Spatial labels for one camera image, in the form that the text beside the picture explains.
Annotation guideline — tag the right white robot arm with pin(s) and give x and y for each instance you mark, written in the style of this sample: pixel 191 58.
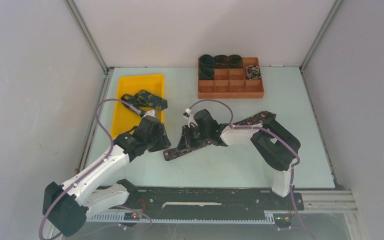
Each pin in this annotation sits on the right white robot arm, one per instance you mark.
pixel 276 145

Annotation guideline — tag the dark gold-patterned folded tie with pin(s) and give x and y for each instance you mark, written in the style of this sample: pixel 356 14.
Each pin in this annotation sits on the dark gold-patterned folded tie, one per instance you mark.
pixel 144 99

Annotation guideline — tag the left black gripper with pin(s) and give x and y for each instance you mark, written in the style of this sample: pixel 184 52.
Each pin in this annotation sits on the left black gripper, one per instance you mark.
pixel 164 143

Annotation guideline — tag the yellow plastic bin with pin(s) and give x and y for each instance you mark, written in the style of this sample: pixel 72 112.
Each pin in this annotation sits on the yellow plastic bin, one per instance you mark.
pixel 123 118

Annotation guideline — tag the rolled dark gold-patterned tie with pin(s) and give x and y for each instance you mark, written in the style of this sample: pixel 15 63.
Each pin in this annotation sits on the rolled dark gold-patterned tie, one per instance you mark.
pixel 235 62

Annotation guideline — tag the dark floral red-dotted tie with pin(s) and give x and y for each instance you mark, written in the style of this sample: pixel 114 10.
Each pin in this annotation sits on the dark floral red-dotted tie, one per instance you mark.
pixel 258 118

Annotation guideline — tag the orange compartment tray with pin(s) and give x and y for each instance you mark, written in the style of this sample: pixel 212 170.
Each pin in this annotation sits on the orange compartment tray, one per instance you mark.
pixel 231 83

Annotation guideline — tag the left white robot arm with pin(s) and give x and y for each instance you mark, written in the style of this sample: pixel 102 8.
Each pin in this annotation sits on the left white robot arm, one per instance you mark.
pixel 67 205

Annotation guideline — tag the white-patterned tie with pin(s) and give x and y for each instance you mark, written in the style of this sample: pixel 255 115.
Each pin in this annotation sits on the white-patterned tie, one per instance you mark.
pixel 253 72

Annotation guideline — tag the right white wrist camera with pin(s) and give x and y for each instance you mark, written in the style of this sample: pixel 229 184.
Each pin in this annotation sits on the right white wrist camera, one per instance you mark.
pixel 189 116

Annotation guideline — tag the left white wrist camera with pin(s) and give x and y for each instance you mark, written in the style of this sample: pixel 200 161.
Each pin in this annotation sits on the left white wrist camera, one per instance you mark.
pixel 152 113

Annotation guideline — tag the rolled dark red-patterned tie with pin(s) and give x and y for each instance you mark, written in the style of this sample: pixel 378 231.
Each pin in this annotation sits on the rolled dark red-patterned tie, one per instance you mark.
pixel 221 61

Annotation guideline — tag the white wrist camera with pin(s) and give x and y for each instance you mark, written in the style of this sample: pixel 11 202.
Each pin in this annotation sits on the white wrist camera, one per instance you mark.
pixel 189 116
pixel 152 113

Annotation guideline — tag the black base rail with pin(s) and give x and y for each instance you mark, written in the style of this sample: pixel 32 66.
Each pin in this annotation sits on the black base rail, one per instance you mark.
pixel 211 204

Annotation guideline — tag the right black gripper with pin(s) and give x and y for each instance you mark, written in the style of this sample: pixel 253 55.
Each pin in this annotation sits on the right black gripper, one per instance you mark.
pixel 186 136

